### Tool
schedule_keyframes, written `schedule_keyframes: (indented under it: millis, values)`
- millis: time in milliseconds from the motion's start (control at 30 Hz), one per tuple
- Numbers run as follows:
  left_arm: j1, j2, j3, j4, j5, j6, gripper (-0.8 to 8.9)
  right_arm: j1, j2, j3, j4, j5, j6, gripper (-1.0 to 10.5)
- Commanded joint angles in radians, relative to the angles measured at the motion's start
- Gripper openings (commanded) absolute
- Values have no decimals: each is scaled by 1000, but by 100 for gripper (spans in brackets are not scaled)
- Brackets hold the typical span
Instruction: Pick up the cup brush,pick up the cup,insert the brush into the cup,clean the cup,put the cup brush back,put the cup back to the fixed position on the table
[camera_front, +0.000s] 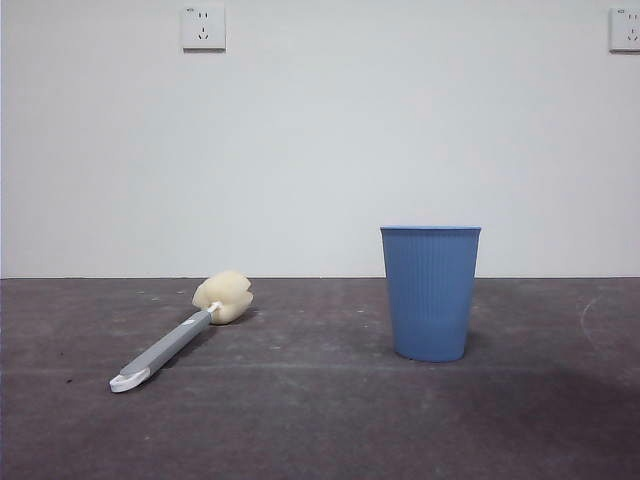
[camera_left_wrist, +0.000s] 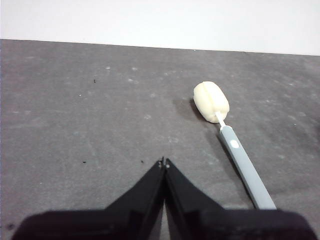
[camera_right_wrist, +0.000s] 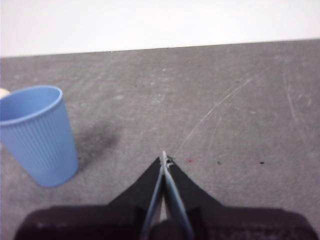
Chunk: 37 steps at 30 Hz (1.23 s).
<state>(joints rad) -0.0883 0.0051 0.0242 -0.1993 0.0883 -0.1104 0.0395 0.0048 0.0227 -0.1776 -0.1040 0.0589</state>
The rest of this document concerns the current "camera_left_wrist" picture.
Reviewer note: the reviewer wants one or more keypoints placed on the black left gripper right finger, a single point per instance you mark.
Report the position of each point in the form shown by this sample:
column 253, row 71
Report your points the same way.
column 212, row 222

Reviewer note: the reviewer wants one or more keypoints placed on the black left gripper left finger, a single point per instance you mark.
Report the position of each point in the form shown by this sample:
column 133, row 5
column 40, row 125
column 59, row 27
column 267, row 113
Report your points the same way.
column 120, row 220

